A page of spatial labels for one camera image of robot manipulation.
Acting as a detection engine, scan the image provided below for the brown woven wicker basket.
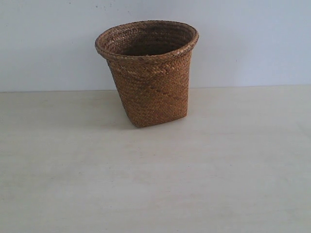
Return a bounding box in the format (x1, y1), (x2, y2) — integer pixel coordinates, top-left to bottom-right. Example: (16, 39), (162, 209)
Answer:
(94, 20), (199, 128)

